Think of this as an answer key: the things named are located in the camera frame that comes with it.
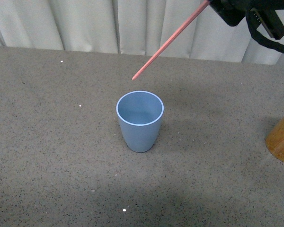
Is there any white curtain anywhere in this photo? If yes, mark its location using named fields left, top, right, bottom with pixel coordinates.
left=0, top=0, right=284, bottom=65

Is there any pink chopstick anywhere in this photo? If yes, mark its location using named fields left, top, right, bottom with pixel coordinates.
left=132, top=0, right=211, bottom=80

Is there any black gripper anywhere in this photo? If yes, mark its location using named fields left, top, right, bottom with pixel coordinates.
left=210, top=0, right=284, bottom=40

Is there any light blue plastic cup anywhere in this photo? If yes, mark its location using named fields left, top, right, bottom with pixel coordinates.
left=116, top=91, right=164, bottom=153

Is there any black cable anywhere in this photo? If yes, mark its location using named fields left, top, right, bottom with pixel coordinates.
left=245, top=9, right=284, bottom=55

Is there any wooden chopstick holder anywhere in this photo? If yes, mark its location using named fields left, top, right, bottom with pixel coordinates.
left=265, top=117, right=284, bottom=162

